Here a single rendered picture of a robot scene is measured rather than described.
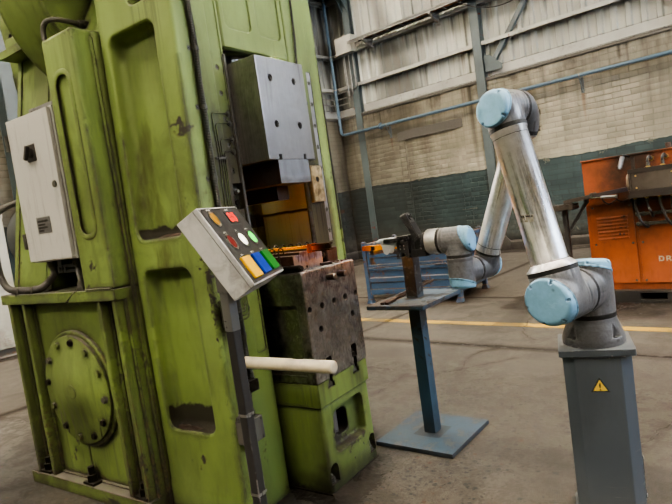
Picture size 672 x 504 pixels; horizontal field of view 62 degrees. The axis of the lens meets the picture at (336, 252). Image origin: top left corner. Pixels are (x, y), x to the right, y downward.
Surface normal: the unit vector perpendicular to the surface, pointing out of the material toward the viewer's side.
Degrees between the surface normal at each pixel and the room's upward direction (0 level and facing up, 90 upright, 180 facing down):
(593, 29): 90
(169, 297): 90
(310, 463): 90
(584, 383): 90
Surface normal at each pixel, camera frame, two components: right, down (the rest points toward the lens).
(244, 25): 0.82, -0.07
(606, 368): -0.36, 0.12
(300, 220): -0.55, 0.15
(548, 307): -0.72, 0.24
